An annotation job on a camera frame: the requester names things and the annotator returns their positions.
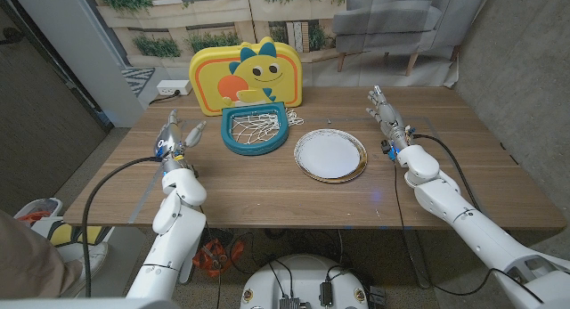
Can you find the orange tool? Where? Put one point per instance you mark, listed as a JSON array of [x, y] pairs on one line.
[[222, 255]]

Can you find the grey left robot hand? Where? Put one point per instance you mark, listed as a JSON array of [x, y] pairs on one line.
[[171, 140]]

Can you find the yellow black striped object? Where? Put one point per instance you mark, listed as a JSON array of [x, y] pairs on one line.
[[95, 233]]

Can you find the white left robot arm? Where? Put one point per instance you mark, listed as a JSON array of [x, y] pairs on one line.
[[178, 238]]

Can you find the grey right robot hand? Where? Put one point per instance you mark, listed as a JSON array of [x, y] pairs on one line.
[[389, 119]]

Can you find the yellow dinosaur toy basketball hoop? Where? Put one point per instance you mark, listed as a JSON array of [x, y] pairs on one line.
[[267, 73]]

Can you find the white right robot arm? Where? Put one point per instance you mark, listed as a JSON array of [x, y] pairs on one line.
[[476, 233]]

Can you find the printed backdrop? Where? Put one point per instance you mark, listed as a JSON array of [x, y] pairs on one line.
[[378, 64]]

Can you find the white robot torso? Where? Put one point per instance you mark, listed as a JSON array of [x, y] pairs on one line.
[[303, 273]]

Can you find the black adapter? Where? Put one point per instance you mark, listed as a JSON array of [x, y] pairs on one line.
[[326, 294]]

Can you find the brown trouser leg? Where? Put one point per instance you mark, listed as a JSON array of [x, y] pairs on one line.
[[26, 255]]

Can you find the white table leg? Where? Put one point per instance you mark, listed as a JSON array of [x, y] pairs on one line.
[[187, 273]]

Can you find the white shoe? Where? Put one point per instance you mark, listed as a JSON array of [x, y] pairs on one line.
[[91, 262]]

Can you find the white power strip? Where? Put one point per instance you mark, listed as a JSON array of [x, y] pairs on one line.
[[173, 87]]

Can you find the white bin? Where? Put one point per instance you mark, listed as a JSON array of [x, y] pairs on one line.
[[42, 206]]

